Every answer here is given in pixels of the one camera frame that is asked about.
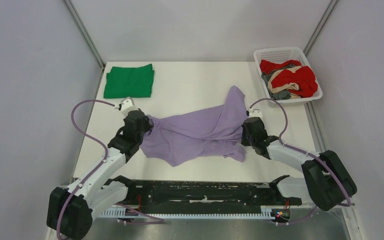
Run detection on purple t shirt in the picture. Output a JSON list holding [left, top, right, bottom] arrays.
[[140, 86, 248, 167]]

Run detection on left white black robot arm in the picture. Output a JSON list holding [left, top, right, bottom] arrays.
[[46, 109, 153, 240]]

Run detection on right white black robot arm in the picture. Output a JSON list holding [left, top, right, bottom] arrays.
[[241, 117, 358, 211]]

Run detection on folded green t shirt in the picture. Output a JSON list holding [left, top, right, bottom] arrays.
[[103, 64, 155, 99]]

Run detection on grey t shirt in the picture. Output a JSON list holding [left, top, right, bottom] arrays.
[[261, 64, 296, 101]]

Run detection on beige t shirt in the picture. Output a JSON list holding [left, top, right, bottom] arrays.
[[269, 66, 302, 99]]

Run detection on white plastic laundry basket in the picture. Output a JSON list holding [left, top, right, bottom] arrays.
[[253, 46, 323, 106]]

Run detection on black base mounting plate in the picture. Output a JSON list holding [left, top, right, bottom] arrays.
[[105, 175, 302, 215]]

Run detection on red t shirt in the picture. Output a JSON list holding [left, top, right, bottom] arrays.
[[260, 60, 318, 99]]

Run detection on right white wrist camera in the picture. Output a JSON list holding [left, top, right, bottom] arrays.
[[246, 108, 263, 120]]

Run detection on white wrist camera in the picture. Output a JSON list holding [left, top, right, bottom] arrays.
[[246, 108, 263, 120], [114, 97, 139, 117]]

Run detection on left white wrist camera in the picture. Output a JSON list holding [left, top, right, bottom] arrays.
[[114, 97, 139, 117]]

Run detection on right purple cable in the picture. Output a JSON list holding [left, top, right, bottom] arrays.
[[248, 97, 354, 208]]

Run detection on white slotted cable duct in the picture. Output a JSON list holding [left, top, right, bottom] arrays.
[[98, 206, 275, 220]]

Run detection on aluminium frame rails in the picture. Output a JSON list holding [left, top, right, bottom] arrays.
[[46, 165, 365, 240]]

